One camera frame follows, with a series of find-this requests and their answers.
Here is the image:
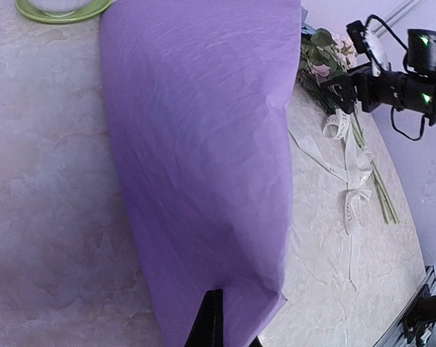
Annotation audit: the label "aluminium front rail frame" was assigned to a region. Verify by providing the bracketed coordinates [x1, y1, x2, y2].
[375, 266, 436, 347]

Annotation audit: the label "cream printed ribbon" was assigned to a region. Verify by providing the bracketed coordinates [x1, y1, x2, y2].
[288, 108, 372, 288]

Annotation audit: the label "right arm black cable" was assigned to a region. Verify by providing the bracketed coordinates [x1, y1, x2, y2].
[364, 14, 427, 142]

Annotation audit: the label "right aluminium corner post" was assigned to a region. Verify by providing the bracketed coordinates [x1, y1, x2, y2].
[382, 0, 425, 29]

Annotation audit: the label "purple wrapping paper sheet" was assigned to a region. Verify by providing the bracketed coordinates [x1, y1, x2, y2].
[100, 1, 302, 346]

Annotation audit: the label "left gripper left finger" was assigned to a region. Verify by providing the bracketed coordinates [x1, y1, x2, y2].
[184, 289, 223, 347]

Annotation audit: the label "green plate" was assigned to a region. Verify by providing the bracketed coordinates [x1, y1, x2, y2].
[14, 1, 112, 25]

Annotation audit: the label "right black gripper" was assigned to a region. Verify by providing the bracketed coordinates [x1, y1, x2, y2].
[320, 63, 409, 112]

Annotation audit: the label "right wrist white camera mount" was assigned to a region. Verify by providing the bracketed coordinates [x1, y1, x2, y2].
[346, 20, 390, 77]

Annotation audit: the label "blue fake flower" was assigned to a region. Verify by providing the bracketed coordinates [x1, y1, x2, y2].
[301, 7, 316, 36]

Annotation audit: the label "white ceramic bowl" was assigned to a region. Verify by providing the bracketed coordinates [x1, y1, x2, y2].
[29, 0, 91, 15]

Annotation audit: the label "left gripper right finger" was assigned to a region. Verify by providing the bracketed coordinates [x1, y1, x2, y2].
[249, 336, 261, 347]

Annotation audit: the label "pink fake rose stems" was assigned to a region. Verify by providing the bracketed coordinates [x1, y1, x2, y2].
[297, 27, 400, 224]

